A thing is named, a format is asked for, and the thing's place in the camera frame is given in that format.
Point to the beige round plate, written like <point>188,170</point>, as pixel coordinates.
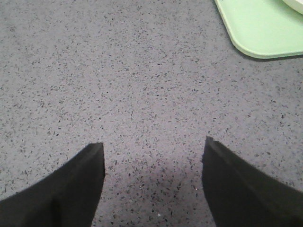
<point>296,5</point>

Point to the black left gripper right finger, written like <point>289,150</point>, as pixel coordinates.
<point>239,195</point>

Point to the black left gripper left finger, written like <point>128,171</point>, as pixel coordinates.
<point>68,197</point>

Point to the light green plastic tray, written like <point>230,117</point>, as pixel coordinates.
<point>263,29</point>

